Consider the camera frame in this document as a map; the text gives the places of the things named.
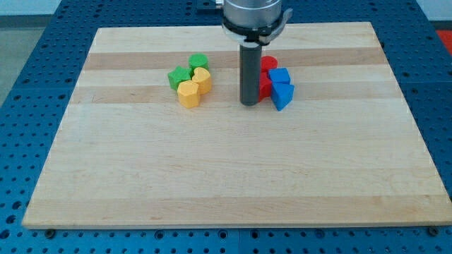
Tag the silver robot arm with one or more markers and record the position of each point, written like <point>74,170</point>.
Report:
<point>253,23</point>

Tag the blue triangle block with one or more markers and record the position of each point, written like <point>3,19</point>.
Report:
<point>281,95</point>

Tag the yellow hexagon block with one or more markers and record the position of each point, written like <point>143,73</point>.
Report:
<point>189,94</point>

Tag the yellow heart block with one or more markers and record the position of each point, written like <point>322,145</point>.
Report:
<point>203,78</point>

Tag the red moon block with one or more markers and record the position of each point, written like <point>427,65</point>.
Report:
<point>265,86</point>

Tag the green star block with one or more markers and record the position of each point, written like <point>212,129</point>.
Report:
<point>177,76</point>

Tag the green cylinder block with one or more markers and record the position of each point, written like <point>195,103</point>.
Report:
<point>198,60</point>

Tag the blue cube block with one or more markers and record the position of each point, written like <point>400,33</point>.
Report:
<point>279,75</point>

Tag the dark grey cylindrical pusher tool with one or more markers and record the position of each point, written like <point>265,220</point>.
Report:
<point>249,74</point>

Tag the red cylinder block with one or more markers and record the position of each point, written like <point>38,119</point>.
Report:
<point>267,63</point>

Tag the wooden board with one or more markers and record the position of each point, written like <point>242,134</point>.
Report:
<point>345,152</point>

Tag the blue perforated metal table plate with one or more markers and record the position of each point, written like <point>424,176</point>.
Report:
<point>31,114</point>

